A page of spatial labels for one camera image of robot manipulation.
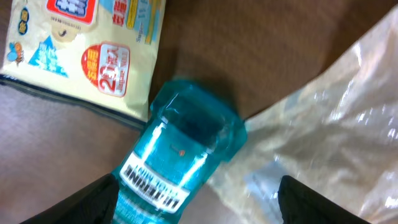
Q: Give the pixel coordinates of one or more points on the teal mouthwash bottle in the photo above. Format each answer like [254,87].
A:
[189,134]

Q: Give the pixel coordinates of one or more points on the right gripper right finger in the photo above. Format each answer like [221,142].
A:
[300,204]

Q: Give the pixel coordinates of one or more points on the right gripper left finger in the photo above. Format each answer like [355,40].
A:
[94,204]

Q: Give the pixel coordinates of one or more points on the yellow wet wipes pack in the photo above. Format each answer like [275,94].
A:
[100,54]

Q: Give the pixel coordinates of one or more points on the kraft paper pouch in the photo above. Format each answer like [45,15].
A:
[337,135]

